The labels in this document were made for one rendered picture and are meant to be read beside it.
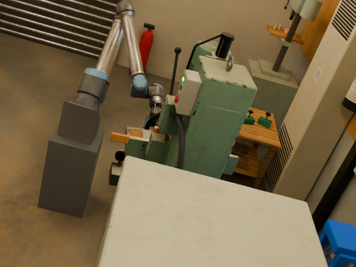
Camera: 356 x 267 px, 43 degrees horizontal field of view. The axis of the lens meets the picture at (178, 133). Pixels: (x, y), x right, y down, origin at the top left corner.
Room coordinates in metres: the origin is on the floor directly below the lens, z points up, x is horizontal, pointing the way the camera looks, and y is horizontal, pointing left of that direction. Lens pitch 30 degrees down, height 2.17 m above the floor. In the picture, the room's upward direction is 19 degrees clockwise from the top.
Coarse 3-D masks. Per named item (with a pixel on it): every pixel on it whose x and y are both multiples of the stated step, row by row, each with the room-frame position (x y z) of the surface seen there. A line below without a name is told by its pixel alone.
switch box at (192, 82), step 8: (184, 72) 1.72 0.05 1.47; (192, 72) 1.73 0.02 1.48; (184, 80) 1.68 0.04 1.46; (192, 80) 1.65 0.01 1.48; (200, 80) 1.68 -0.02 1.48; (184, 88) 1.65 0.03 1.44; (192, 88) 1.65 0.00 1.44; (184, 96) 1.65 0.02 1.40; (192, 96) 1.66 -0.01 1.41; (176, 104) 1.68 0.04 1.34; (184, 104) 1.65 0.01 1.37; (192, 104) 1.66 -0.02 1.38; (176, 112) 1.65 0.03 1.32; (184, 112) 1.65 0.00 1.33
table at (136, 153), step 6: (126, 132) 2.08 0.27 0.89; (144, 132) 2.12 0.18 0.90; (150, 132) 2.14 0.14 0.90; (126, 144) 1.98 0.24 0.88; (126, 150) 1.93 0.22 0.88; (132, 150) 1.94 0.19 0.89; (138, 150) 1.95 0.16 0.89; (144, 150) 1.95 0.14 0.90; (132, 156) 1.94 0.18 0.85; (138, 156) 1.95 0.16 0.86; (144, 156) 1.96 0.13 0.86; (228, 168) 2.08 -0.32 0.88; (234, 168) 2.09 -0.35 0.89; (228, 174) 2.09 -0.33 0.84
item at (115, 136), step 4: (112, 132) 1.95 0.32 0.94; (112, 136) 1.94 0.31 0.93; (116, 136) 1.95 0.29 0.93; (120, 136) 1.95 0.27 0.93; (124, 136) 1.96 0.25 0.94; (128, 136) 1.97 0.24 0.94; (112, 140) 1.94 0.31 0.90; (116, 140) 1.95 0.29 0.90; (120, 140) 1.95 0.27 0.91; (124, 140) 1.96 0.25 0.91
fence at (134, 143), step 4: (132, 140) 1.93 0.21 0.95; (136, 140) 1.94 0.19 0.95; (140, 140) 1.95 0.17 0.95; (128, 144) 1.93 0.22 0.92; (132, 144) 1.94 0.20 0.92; (136, 144) 1.94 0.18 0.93; (140, 144) 1.95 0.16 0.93; (144, 144) 1.95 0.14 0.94; (136, 148) 1.94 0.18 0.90; (140, 148) 1.95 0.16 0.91; (144, 148) 1.95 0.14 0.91; (232, 156) 2.09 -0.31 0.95; (228, 160) 2.08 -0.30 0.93; (232, 160) 2.08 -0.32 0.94; (236, 160) 2.09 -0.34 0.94; (228, 164) 2.08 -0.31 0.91; (232, 164) 2.08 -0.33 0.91; (236, 164) 2.09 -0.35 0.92
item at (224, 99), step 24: (216, 72) 1.71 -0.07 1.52; (240, 72) 1.80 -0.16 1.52; (216, 96) 1.65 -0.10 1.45; (240, 96) 1.68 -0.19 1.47; (192, 120) 1.64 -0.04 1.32; (216, 120) 1.66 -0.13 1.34; (240, 120) 1.69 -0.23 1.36; (192, 144) 1.64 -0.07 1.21; (216, 144) 1.67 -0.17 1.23; (192, 168) 1.65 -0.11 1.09; (216, 168) 1.68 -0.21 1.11
